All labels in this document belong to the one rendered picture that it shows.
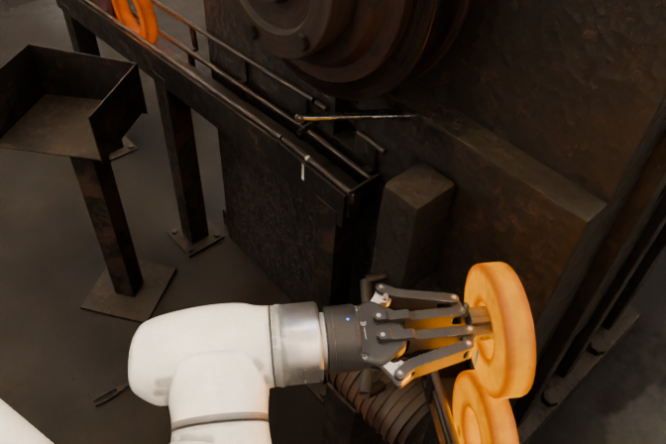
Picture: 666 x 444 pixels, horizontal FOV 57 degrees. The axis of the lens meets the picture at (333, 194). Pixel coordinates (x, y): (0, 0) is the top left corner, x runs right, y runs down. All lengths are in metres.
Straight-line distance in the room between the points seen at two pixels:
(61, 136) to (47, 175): 0.86
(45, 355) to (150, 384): 1.16
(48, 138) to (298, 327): 0.93
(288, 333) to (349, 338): 0.07
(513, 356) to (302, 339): 0.22
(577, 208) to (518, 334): 0.28
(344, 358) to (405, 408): 0.40
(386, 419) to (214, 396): 0.48
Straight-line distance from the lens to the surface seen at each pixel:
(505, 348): 0.69
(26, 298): 1.96
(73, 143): 1.42
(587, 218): 0.91
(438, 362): 0.70
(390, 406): 1.06
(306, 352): 0.66
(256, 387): 0.66
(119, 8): 1.72
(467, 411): 0.87
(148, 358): 0.68
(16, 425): 0.59
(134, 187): 2.18
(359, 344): 0.68
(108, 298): 1.87
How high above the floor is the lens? 1.46
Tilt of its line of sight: 44 degrees down
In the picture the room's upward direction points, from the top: 4 degrees clockwise
